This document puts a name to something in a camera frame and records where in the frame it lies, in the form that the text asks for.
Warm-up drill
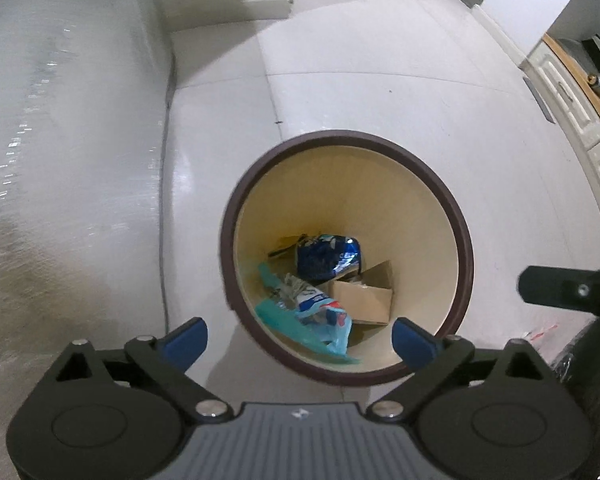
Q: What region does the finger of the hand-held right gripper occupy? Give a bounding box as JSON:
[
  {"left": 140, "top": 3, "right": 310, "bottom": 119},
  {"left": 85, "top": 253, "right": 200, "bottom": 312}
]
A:
[{"left": 516, "top": 266, "right": 600, "bottom": 319}]

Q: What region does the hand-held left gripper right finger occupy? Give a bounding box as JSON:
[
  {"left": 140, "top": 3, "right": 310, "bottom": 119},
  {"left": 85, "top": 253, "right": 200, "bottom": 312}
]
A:
[{"left": 365, "top": 316, "right": 561, "bottom": 420}]

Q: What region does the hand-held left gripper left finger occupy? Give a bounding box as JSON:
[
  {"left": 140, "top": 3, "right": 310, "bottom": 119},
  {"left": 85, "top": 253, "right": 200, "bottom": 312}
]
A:
[{"left": 45, "top": 316, "right": 233, "bottom": 420}]

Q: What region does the brown cardboard box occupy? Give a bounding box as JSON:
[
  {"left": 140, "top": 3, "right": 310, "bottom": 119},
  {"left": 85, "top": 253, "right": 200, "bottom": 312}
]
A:
[{"left": 328, "top": 260, "right": 395, "bottom": 327}]

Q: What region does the teal wet wipe packet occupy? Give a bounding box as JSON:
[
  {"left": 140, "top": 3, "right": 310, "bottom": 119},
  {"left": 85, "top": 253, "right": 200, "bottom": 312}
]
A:
[{"left": 256, "top": 262, "right": 361, "bottom": 365}]

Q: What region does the blue drink can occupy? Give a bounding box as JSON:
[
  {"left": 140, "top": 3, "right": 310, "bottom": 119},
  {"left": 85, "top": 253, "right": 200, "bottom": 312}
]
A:
[{"left": 295, "top": 233, "right": 363, "bottom": 282}]

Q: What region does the beige bin with brown rim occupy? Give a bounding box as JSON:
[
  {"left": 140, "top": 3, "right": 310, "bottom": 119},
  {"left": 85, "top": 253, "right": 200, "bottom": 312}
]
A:
[{"left": 220, "top": 130, "right": 476, "bottom": 387}]

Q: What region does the dark cloth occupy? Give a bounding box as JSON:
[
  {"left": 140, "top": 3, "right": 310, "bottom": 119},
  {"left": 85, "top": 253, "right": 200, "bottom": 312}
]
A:
[{"left": 555, "top": 317, "right": 600, "bottom": 461}]

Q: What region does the low cabinet with wooden top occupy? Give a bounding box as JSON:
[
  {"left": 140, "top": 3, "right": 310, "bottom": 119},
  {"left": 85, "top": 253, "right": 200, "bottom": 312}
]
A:
[{"left": 519, "top": 32, "right": 600, "bottom": 221}]

